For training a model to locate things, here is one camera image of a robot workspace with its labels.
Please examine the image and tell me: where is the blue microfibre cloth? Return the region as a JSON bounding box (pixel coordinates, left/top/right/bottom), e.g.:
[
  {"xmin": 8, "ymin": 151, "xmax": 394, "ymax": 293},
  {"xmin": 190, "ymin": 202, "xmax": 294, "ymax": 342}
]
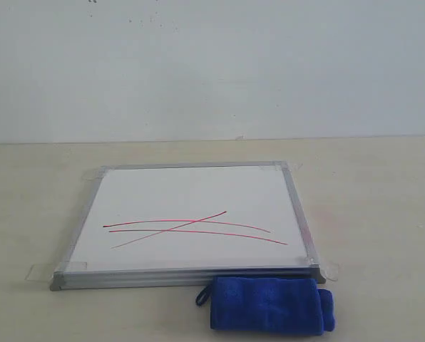
[{"xmin": 195, "ymin": 276, "xmax": 336, "ymax": 336}]

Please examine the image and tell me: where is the white board with aluminium frame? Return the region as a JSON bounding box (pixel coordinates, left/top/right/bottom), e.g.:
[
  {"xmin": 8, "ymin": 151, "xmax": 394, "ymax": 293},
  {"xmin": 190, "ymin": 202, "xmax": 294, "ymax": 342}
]
[{"xmin": 50, "ymin": 161, "xmax": 326, "ymax": 291}]

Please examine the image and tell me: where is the clear tape back right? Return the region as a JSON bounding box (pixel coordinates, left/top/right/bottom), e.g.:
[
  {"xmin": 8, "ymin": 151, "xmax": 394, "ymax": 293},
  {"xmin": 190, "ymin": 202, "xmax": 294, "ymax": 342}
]
[{"xmin": 260, "ymin": 161, "xmax": 304, "ymax": 172}]

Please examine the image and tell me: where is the clear tape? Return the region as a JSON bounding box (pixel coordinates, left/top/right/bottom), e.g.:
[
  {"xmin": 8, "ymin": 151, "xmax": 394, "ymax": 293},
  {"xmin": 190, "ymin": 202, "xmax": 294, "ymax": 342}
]
[
  {"xmin": 81, "ymin": 167, "xmax": 108, "ymax": 181},
  {"xmin": 260, "ymin": 161, "xmax": 304, "ymax": 172},
  {"xmin": 24, "ymin": 261, "xmax": 88, "ymax": 282},
  {"xmin": 303, "ymin": 257, "xmax": 339, "ymax": 284}
]

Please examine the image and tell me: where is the clear tape back left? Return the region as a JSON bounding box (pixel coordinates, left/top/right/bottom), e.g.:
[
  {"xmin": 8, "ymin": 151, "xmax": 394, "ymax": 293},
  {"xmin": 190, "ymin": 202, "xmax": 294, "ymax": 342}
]
[{"xmin": 81, "ymin": 167, "xmax": 108, "ymax": 181}]

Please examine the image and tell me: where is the clear tape front right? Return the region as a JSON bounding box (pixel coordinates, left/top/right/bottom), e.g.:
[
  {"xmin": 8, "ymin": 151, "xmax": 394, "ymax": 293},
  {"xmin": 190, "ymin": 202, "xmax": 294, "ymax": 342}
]
[{"xmin": 303, "ymin": 257, "xmax": 339, "ymax": 284}]

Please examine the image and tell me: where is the clear tape front left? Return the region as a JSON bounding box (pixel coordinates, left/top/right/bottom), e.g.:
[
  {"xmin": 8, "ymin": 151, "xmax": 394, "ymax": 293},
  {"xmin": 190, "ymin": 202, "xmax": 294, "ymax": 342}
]
[{"xmin": 24, "ymin": 261, "xmax": 88, "ymax": 282}]

